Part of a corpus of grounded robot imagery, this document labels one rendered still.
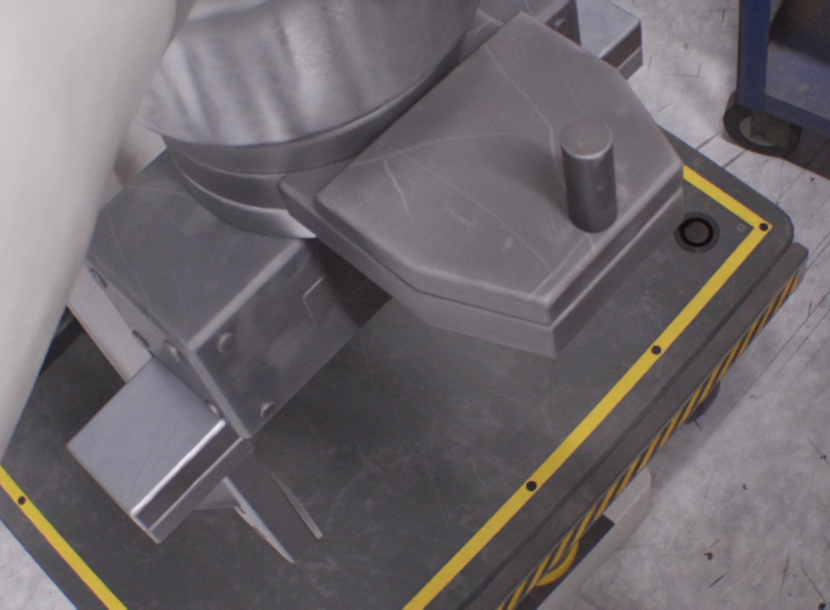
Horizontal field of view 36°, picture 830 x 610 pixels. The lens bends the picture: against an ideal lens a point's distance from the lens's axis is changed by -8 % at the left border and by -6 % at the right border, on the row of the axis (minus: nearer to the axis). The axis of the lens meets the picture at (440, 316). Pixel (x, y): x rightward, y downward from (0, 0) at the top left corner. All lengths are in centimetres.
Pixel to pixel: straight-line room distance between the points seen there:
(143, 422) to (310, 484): 79
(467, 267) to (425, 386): 90
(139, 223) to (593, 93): 11
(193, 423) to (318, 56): 13
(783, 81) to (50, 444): 91
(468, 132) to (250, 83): 5
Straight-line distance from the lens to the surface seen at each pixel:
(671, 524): 142
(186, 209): 31
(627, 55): 39
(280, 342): 31
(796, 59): 158
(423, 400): 114
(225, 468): 35
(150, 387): 35
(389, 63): 24
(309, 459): 114
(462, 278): 24
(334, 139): 26
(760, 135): 159
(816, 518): 143
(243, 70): 23
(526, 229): 25
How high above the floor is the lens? 134
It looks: 61 degrees down
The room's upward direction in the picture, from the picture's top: 17 degrees counter-clockwise
